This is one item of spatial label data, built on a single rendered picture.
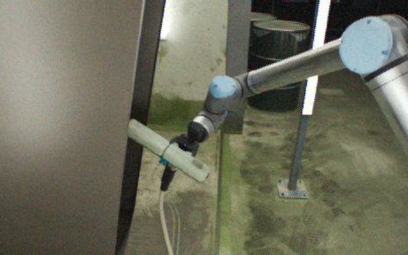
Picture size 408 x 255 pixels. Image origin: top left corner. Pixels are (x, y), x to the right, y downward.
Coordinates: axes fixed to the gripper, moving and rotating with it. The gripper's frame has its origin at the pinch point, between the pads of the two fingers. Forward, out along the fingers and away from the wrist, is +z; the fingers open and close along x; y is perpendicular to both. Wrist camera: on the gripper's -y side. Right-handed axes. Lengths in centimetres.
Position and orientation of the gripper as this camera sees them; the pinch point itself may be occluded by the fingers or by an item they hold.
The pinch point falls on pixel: (170, 162)
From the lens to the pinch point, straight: 102.7
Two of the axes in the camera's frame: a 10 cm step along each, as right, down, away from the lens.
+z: -4.6, 5.4, -7.1
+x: -8.3, -5.3, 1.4
